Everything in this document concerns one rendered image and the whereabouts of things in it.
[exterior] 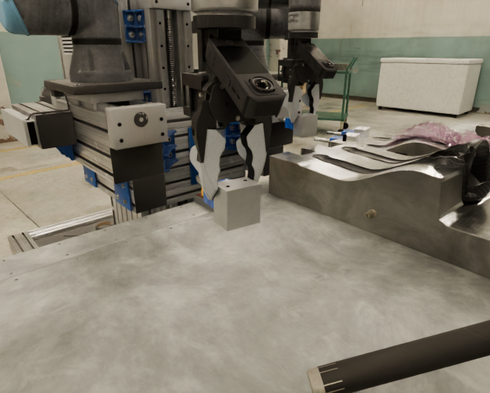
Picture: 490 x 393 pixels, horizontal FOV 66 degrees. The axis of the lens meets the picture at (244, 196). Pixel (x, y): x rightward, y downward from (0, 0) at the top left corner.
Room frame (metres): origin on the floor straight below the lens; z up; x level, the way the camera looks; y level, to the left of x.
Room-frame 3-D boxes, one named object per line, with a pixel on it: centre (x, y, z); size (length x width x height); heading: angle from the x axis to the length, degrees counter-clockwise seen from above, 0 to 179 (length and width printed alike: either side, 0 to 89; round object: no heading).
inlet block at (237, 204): (0.49, 0.03, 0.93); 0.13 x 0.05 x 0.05; 31
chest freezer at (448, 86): (7.18, -3.34, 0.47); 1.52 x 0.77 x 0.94; 45
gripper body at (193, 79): (0.48, 0.03, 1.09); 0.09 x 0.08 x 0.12; 31
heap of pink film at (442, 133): (1.01, -0.53, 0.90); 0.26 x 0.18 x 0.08; 58
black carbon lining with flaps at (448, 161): (0.74, -0.32, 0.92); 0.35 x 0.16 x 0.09; 41
